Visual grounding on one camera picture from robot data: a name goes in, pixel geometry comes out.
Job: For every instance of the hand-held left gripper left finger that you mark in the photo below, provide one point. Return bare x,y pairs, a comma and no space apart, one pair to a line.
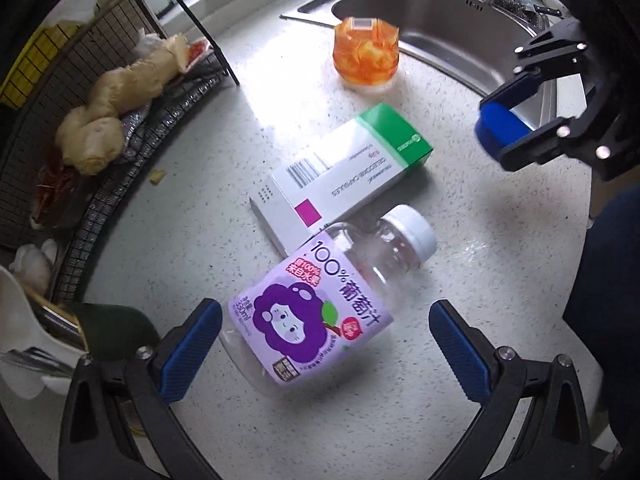
192,347

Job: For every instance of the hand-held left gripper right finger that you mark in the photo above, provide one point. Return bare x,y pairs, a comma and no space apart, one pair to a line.
460,350

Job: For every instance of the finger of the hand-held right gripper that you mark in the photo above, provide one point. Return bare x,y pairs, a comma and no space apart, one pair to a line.
550,55
500,127

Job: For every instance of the purple label juice bottle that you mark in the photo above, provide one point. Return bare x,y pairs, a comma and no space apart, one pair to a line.
310,310

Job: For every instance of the steel sink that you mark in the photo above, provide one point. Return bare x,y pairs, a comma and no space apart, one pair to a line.
450,25

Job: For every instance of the orange glass jar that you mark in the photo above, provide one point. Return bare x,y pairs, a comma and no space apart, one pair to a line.
366,55

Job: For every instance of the person's left leg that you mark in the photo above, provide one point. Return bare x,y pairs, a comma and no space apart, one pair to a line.
610,310

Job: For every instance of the white and green medicine box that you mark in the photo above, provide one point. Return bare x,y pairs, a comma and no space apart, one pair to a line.
350,175

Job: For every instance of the steel cutlery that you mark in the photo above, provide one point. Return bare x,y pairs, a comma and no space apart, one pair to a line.
35,360

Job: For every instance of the garlic bulb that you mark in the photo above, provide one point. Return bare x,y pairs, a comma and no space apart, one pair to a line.
32,262

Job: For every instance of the red chili packet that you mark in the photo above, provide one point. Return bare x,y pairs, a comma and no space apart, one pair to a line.
55,195

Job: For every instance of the large ginger root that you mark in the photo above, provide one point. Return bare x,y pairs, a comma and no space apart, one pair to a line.
110,115

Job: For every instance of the yellow detergent bottle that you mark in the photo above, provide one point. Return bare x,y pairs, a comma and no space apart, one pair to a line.
30,70

